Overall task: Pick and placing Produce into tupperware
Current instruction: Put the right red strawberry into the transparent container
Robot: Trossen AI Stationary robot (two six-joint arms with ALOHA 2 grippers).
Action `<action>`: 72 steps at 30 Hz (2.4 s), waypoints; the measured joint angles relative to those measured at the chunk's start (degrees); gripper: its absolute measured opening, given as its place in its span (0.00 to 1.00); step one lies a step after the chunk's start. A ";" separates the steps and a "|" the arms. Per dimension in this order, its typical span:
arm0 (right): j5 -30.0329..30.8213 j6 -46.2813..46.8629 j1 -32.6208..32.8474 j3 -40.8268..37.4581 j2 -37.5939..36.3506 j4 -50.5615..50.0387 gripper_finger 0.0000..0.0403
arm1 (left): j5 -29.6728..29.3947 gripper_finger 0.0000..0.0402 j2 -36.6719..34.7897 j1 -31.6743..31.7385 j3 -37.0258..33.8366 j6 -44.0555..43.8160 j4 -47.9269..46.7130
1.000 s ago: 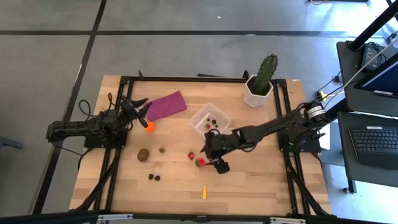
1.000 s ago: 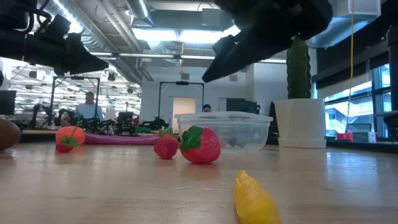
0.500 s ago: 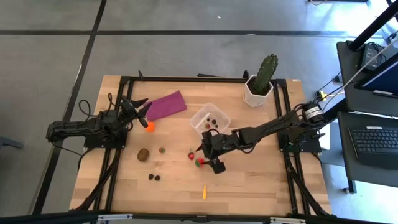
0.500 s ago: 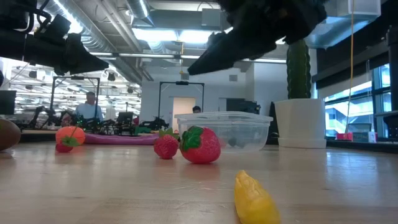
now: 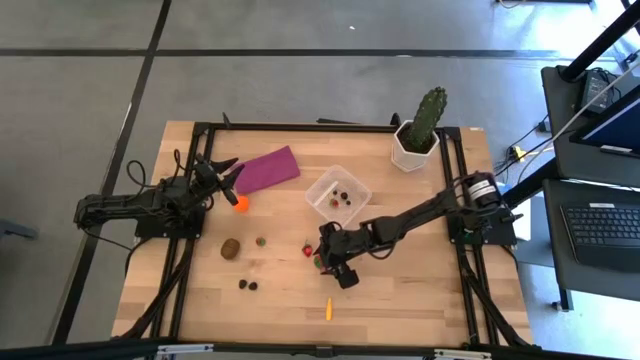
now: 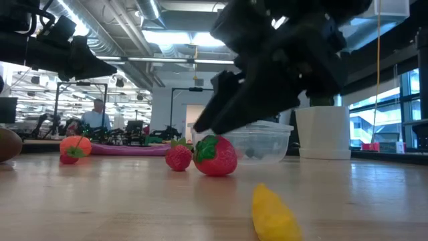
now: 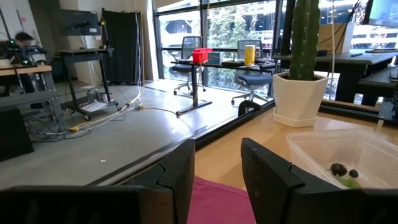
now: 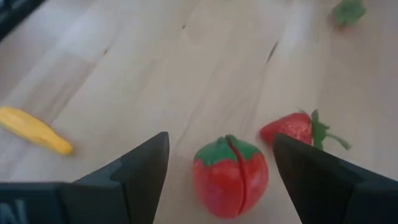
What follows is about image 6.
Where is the teal and white box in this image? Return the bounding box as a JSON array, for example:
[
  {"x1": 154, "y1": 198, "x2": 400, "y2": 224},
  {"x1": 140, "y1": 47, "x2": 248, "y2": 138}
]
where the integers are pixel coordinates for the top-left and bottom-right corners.
[{"x1": 379, "y1": 141, "x2": 405, "y2": 154}]

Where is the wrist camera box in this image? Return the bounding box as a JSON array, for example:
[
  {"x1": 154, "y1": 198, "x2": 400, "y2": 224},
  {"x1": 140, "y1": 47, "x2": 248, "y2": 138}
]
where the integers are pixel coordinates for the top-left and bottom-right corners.
[
  {"x1": 35, "y1": 15, "x2": 77, "y2": 45},
  {"x1": 209, "y1": 1, "x2": 278, "y2": 56}
]

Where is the black monitor screen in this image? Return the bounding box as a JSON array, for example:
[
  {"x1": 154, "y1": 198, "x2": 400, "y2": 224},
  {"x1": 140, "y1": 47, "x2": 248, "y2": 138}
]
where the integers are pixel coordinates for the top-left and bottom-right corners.
[{"x1": 0, "y1": 96, "x2": 18, "y2": 124}]

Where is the black vertical post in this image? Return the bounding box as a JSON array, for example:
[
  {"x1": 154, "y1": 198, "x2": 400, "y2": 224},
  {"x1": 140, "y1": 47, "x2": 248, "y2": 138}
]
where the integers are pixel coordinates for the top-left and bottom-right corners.
[{"x1": 415, "y1": 28, "x2": 428, "y2": 120}]

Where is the clear plastic tupperware container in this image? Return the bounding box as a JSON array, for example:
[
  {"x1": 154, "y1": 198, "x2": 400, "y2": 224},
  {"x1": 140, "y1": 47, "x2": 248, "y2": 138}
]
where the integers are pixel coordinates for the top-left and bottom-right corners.
[{"x1": 192, "y1": 120, "x2": 294, "y2": 165}]

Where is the long ceiling light tube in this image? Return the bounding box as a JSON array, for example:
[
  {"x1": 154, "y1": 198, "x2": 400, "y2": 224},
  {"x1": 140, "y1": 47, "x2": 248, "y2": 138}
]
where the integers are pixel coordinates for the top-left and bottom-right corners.
[{"x1": 96, "y1": 56, "x2": 235, "y2": 66}]

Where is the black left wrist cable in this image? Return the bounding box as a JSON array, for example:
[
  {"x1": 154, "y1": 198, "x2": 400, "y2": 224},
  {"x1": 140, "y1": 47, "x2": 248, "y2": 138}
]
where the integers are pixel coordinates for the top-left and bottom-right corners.
[{"x1": 19, "y1": 0, "x2": 56, "y2": 34}]

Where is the small red toy strawberry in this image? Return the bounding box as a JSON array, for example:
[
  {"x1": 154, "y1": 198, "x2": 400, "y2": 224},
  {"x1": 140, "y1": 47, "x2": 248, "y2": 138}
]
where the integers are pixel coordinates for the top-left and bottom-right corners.
[{"x1": 165, "y1": 137, "x2": 195, "y2": 172}]

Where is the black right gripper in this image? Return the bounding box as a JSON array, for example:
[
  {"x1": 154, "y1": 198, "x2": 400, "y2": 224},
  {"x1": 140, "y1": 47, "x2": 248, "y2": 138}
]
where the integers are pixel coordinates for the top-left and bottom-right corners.
[{"x1": 193, "y1": 16, "x2": 348, "y2": 135}]

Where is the small black monitor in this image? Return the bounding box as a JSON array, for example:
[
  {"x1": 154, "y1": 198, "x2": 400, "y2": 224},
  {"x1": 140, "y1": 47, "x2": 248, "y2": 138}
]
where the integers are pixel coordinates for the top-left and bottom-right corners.
[{"x1": 125, "y1": 119, "x2": 144, "y2": 135}]

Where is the yellow toy banana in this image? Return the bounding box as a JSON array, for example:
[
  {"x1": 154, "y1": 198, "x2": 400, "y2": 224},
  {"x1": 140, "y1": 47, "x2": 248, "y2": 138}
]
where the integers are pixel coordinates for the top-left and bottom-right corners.
[{"x1": 251, "y1": 183, "x2": 304, "y2": 241}]

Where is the white plant pot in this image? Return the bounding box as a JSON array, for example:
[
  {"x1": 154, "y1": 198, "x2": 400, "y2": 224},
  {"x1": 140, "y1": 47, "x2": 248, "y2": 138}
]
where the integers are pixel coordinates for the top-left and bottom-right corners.
[{"x1": 295, "y1": 106, "x2": 352, "y2": 160}]

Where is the orange toy fruit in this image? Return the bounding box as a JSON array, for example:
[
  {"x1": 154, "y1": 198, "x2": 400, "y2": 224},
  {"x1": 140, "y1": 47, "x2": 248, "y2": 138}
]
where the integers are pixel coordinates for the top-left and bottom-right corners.
[
  {"x1": 59, "y1": 133, "x2": 86, "y2": 165},
  {"x1": 59, "y1": 135, "x2": 92, "y2": 158}
]

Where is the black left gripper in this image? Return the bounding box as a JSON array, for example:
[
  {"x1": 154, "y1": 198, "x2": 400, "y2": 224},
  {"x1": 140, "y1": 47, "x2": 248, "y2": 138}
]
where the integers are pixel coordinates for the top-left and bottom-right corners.
[{"x1": 55, "y1": 35, "x2": 118, "y2": 82}]

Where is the brown toy kiwi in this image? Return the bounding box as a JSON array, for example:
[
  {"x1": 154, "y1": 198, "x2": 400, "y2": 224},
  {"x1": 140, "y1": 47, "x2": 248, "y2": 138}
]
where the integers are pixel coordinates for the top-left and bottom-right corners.
[{"x1": 0, "y1": 127, "x2": 23, "y2": 163}]

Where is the yellow hanging cable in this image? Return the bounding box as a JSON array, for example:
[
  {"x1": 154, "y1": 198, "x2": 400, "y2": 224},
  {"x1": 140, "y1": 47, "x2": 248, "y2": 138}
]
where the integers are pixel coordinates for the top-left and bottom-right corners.
[{"x1": 370, "y1": 0, "x2": 383, "y2": 145}]

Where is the large red toy strawberry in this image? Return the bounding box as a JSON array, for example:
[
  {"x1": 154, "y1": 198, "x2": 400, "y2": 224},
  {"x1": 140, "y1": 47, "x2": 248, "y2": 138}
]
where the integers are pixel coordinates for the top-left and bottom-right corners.
[{"x1": 193, "y1": 135, "x2": 238, "y2": 177}]

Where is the person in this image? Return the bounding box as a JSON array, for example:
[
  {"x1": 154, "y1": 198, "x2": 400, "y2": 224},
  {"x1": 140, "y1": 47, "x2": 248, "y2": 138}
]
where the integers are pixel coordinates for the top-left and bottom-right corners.
[{"x1": 82, "y1": 98, "x2": 112, "y2": 131}]

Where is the tall green cactus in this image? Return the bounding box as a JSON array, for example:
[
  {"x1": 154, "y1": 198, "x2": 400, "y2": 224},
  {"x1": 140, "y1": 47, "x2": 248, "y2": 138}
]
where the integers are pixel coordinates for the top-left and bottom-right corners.
[{"x1": 309, "y1": 96, "x2": 335, "y2": 108}]

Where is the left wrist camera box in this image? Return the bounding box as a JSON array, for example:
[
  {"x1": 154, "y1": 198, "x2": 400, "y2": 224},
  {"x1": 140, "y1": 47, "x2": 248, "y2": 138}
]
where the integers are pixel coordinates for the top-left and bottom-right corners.
[{"x1": 35, "y1": 15, "x2": 77, "y2": 45}]

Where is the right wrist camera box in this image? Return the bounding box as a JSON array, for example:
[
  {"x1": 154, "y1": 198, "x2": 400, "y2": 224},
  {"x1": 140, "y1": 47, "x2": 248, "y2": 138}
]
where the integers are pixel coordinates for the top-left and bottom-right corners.
[{"x1": 209, "y1": 1, "x2": 278, "y2": 56}]

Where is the black metal frame rig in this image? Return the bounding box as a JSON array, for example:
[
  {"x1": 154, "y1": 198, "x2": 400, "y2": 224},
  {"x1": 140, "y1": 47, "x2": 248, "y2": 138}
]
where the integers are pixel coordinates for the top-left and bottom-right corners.
[
  {"x1": 53, "y1": 81, "x2": 108, "y2": 135},
  {"x1": 170, "y1": 86, "x2": 215, "y2": 135}
]

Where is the red box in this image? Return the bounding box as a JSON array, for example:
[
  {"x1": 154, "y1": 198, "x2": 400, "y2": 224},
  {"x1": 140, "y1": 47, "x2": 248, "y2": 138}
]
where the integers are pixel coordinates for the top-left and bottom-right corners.
[{"x1": 360, "y1": 142, "x2": 381, "y2": 152}]

